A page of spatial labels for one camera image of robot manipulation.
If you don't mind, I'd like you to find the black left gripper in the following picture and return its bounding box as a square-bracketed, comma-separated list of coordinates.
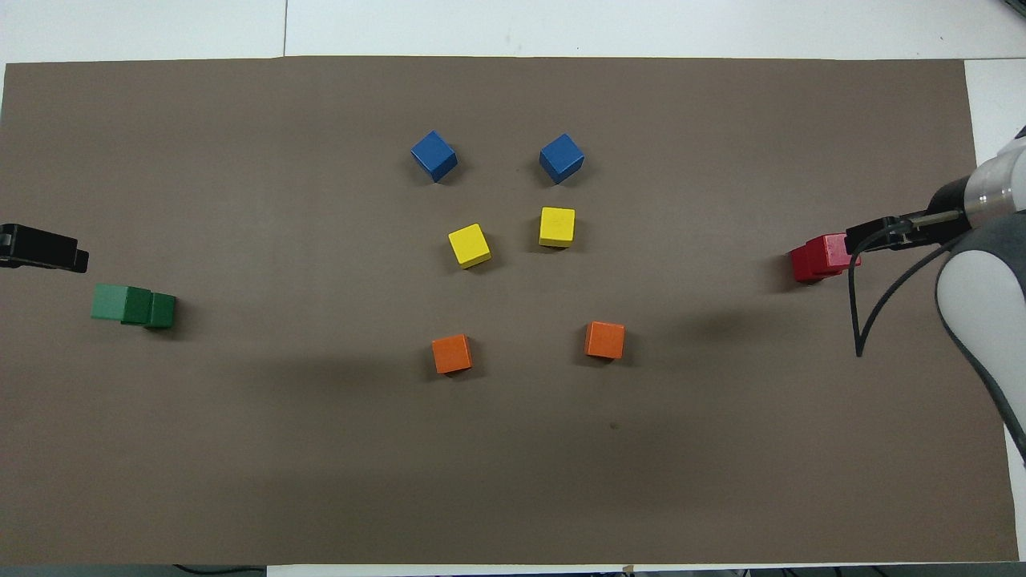
[0, 223, 90, 274]

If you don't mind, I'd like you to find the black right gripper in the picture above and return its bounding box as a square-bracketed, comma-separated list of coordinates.
[845, 177, 976, 255]

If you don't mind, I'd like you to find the red wooden cube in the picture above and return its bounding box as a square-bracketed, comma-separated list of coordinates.
[790, 247, 842, 284]
[804, 232, 862, 277]

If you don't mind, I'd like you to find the orange wooden cube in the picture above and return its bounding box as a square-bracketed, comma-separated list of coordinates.
[584, 321, 627, 361]
[431, 333, 474, 375]

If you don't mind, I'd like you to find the yellow wooden cube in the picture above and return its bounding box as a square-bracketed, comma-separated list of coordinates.
[447, 223, 493, 270]
[538, 207, 577, 249]

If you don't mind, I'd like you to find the blue wooden cube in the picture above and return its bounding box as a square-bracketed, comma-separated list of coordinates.
[538, 132, 586, 185]
[410, 130, 459, 184]

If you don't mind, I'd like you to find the brown paper table mat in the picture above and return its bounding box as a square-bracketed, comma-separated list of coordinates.
[0, 56, 1019, 566]

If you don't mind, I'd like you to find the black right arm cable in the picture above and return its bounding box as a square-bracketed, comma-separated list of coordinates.
[847, 218, 964, 358]

